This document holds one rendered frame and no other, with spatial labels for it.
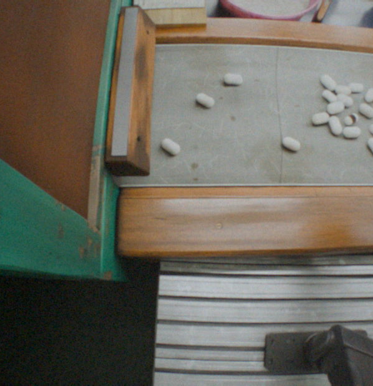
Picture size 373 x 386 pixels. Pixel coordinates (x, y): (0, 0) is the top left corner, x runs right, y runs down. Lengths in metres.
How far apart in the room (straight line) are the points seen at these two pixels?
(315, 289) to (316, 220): 0.15
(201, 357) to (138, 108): 0.44
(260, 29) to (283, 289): 0.51
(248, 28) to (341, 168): 0.33
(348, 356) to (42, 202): 0.43
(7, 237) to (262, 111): 0.53
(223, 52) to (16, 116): 0.52
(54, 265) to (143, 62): 0.38
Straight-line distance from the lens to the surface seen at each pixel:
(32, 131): 0.32
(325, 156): 0.67
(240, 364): 0.67
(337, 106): 0.70
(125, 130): 0.51
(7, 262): 0.25
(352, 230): 0.62
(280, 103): 0.69
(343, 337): 0.55
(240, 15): 0.81
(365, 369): 0.53
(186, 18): 0.74
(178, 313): 0.65
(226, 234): 0.56
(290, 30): 0.77
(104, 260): 0.51
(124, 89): 0.54
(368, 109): 0.73
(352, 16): 1.00
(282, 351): 0.67
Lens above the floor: 1.32
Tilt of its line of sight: 75 degrees down
